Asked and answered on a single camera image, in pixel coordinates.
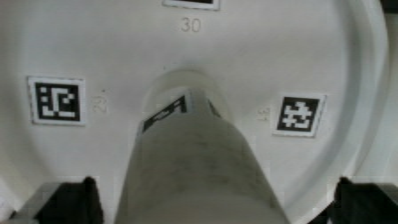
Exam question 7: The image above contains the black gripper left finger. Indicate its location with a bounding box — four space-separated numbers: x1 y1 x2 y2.
5 177 104 224

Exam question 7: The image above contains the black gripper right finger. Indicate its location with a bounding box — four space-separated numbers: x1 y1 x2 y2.
307 177 398 224

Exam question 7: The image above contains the white round table top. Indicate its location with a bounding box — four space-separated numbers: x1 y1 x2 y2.
0 0 385 224

